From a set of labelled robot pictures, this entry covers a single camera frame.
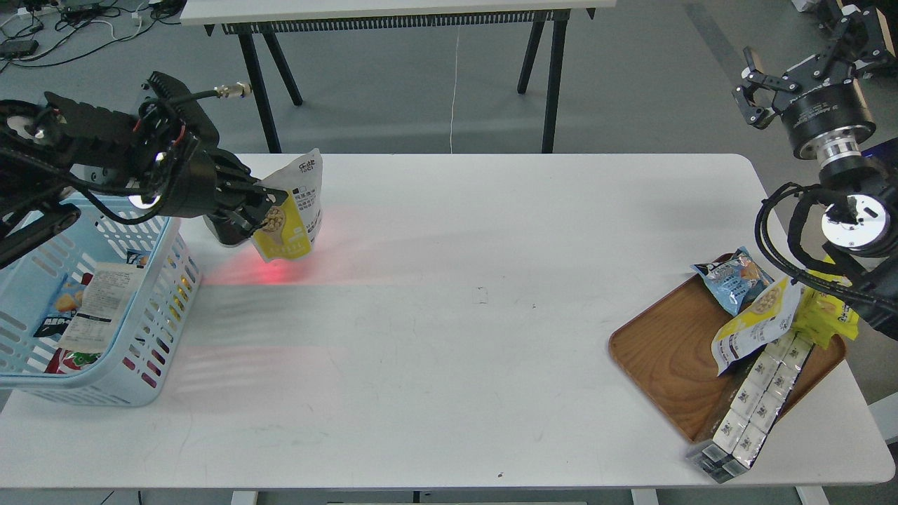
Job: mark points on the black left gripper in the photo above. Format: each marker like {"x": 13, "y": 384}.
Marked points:
{"x": 181, "y": 168}

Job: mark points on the yellow white snack pouch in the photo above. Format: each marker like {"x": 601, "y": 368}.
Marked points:
{"x": 290, "y": 229}
{"x": 769, "y": 317}

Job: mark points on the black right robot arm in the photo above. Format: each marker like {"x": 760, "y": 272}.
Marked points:
{"x": 837, "y": 236}

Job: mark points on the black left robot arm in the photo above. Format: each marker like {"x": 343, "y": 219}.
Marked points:
{"x": 52, "y": 150}

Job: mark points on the white snack bag in basket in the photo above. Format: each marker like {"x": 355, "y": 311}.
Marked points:
{"x": 103, "y": 306}

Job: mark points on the blue chips bag in basket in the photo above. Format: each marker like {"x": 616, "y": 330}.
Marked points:
{"x": 62, "y": 306}

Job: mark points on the light blue plastic basket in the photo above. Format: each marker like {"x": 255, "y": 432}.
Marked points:
{"x": 132, "y": 370}

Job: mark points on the red snack bag in basket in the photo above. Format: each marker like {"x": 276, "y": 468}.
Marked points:
{"x": 65, "y": 362}

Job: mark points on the blue snack bag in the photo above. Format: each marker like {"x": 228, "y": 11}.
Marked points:
{"x": 734, "y": 281}

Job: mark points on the white boxed snack pack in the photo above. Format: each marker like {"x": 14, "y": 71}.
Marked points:
{"x": 731, "y": 439}

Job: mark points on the yellow cartoon snack bag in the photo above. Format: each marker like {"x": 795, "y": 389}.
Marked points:
{"x": 819, "y": 317}

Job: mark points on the black barcode scanner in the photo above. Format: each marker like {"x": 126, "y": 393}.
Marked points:
{"x": 226, "y": 232}

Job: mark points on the background white table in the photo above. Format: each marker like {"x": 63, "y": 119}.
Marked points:
{"x": 244, "y": 19}

